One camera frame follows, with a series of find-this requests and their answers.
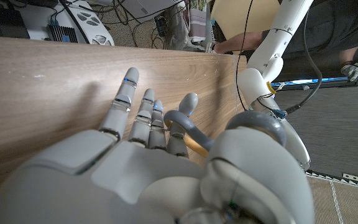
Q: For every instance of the light grey flat box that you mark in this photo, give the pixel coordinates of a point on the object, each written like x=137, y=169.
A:
x=148, y=7

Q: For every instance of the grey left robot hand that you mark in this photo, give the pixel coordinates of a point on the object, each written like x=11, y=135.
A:
x=297, y=146

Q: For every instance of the grey metal table leg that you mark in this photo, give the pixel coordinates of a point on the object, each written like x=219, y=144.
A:
x=209, y=25

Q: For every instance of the person hand in grey glove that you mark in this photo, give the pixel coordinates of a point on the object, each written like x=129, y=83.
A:
x=352, y=71

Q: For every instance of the beige striped curtain backdrop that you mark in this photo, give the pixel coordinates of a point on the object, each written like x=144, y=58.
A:
x=343, y=202

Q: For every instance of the bare person forearm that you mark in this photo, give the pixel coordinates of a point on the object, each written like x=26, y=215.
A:
x=348, y=54
x=241, y=42

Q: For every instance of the black rectangular box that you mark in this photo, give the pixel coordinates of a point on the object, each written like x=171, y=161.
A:
x=8, y=22

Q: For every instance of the tan cardboard sheet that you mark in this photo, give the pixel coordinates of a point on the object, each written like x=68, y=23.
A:
x=232, y=15

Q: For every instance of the person in dark shirt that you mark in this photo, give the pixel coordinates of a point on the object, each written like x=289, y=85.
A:
x=331, y=28

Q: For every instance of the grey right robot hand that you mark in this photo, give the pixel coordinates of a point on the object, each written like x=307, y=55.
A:
x=135, y=180

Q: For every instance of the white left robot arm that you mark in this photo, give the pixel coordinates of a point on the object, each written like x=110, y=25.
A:
x=275, y=46

